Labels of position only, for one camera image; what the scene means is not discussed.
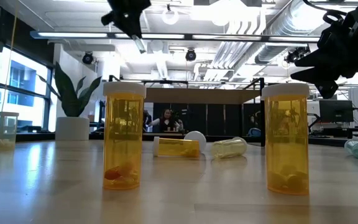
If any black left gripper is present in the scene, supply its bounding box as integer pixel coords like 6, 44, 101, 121
108, 0, 152, 40

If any green bottle with white pills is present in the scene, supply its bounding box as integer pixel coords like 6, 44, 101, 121
131, 34, 147, 54

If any orange medicine bottle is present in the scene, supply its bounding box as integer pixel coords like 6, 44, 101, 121
260, 82, 311, 196

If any orange bottle with red capsule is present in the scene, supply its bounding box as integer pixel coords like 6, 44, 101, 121
103, 81, 147, 191

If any white opaque medicine bottle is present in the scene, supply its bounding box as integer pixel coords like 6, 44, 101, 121
183, 130, 208, 153

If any orange bottle with yellow pills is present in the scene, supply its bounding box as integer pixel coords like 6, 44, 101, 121
152, 136, 201, 159

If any pale yellow medicine bottle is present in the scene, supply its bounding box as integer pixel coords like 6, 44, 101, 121
0, 111, 20, 152
210, 136, 249, 161

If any black ceiling spotlight cluster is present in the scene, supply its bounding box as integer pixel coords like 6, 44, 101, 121
283, 45, 311, 65

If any black computer monitor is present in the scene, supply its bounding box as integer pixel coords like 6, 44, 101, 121
318, 100, 354, 123

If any long ceiling light strip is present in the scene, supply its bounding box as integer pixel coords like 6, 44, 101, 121
29, 30, 321, 44

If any person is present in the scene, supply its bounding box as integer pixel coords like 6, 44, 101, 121
149, 108, 185, 133
142, 109, 153, 131

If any green snake plant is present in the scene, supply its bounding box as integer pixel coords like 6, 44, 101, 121
37, 61, 103, 118

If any blue round object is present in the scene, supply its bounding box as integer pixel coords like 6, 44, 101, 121
247, 127, 262, 138

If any white plant pot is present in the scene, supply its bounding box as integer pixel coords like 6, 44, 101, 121
55, 116, 91, 141

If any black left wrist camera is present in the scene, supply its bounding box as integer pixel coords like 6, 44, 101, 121
100, 11, 116, 27

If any white ring ceiling lamp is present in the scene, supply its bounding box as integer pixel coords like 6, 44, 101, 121
162, 4, 180, 26

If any silver ventilation duct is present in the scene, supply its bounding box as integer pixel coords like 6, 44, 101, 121
255, 0, 326, 65

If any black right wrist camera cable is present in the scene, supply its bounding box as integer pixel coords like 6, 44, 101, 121
302, 0, 358, 26

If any wooden shelf black metal frame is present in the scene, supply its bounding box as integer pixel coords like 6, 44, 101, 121
108, 74, 266, 147

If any yellow cable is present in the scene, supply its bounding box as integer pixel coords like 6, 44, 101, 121
0, 0, 20, 113

